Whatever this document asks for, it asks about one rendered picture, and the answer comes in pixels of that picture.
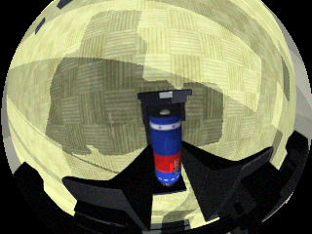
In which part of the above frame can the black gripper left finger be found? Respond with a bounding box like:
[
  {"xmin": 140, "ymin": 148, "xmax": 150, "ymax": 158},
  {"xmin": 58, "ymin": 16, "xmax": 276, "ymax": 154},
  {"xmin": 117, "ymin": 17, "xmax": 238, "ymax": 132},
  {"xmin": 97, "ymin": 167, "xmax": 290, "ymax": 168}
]
[{"xmin": 62, "ymin": 144, "xmax": 155, "ymax": 233}]

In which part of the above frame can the blue and red battery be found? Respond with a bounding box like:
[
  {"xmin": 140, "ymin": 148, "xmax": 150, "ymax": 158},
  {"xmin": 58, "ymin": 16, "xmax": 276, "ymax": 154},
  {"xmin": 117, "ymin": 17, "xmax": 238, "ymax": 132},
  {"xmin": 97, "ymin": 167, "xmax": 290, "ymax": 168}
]
[{"xmin": 148, "ymin": 109, "xmax": 182, "ymax": 183}]

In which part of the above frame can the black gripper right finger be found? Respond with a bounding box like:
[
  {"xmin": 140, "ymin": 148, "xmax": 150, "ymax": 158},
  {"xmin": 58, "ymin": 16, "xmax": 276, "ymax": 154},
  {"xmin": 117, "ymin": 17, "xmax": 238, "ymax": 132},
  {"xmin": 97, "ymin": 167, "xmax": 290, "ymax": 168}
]
[{"xmin": 180, "ymin": 140, "xmax": 273, "ymax": 222}]

